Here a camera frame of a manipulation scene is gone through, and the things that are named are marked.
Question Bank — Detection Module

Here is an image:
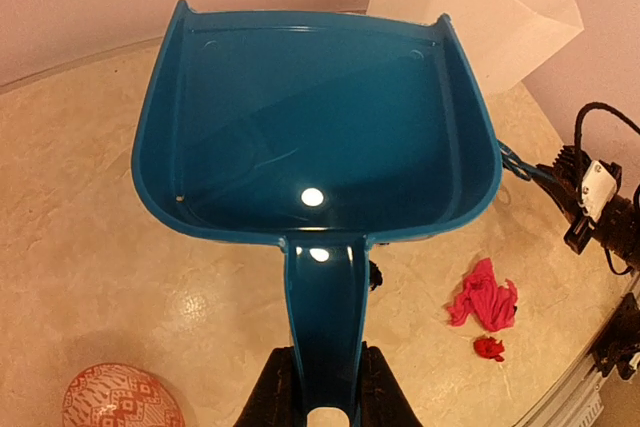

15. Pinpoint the white translucent plastic bin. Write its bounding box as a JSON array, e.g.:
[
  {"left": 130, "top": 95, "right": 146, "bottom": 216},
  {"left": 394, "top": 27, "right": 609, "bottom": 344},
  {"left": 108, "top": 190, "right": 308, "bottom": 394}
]
[{"left": 367, "top": 0, "right": 584, "bottom": 94}]

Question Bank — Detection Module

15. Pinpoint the blue hand brush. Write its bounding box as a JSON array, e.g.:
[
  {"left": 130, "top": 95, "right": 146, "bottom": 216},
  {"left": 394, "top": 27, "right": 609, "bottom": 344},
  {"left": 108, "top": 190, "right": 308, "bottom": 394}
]
[{"left": 497, "top": 140, "right": 536, "bottom": 182}]

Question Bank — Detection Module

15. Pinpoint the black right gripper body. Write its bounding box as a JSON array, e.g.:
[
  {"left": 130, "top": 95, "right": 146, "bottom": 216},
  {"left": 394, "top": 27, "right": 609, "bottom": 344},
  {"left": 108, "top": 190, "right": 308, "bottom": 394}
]
[{"left": 534, "top": 164, "right": 639, "bottom": 267}]

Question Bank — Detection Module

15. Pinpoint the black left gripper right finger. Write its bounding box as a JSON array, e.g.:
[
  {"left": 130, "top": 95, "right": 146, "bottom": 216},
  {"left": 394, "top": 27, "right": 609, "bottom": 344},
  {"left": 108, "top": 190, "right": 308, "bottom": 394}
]
[{"left": 359, "top": 343, "right": 422, "bottom": 427}]

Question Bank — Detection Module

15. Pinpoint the red white patterned bowl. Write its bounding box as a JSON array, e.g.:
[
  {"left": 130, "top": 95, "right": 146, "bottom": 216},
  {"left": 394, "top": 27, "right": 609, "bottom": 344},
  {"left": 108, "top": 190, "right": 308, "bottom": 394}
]
[{"left": 61, "top": 363, "right": 185, "bottom": 426}]

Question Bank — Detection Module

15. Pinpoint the small red paper ball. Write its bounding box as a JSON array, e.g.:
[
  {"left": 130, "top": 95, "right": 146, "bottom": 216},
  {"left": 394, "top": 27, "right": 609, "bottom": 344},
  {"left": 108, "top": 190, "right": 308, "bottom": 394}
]
[{"left": 473, "top": 336, "right": 505, "bottom": 362}]

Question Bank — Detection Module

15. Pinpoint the blue dustpan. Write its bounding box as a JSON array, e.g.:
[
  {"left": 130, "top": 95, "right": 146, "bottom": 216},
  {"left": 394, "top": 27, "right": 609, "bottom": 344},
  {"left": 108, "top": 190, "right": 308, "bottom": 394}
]
[{"left": 131, "top": 1, "right": 502, "bottom": 426}]

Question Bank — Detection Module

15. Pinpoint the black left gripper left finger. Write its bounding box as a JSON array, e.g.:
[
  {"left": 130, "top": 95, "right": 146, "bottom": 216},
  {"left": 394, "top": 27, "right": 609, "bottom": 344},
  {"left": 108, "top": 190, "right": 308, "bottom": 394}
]
[{"left": 234, "top": 347, "right": 306, "bottom": 427}]

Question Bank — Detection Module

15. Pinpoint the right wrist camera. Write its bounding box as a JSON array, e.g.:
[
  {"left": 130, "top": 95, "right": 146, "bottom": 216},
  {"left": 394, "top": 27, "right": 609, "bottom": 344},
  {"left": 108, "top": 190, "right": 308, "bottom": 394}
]
[{"left": 552, "top": 145, "right": 622, "bottom": 223}]

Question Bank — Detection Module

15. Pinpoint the aluminium front rail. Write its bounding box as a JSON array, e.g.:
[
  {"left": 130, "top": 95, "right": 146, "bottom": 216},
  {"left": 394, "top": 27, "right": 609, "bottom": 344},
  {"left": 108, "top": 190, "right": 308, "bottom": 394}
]
[{"left": 517, "top": 275, "right": 639, "bottom": 426}]

